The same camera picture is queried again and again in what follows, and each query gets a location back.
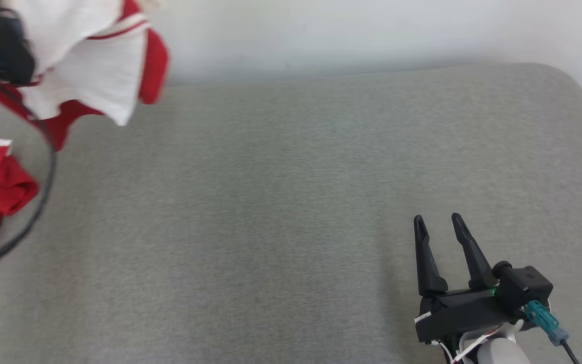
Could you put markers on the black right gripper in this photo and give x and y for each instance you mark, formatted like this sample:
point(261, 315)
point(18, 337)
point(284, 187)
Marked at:
point(465, 311)

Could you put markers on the red Bulls jersey white sleeves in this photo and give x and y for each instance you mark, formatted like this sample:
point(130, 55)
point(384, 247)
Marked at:
point(94, 65)

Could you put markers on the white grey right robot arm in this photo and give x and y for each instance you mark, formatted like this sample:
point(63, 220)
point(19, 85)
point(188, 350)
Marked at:
point(493, 349)

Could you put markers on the grey fabric sofa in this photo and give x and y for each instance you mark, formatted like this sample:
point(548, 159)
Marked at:
point(291, 202)

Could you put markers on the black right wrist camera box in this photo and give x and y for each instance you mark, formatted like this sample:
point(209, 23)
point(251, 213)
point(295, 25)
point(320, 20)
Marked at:
point(526, 288)

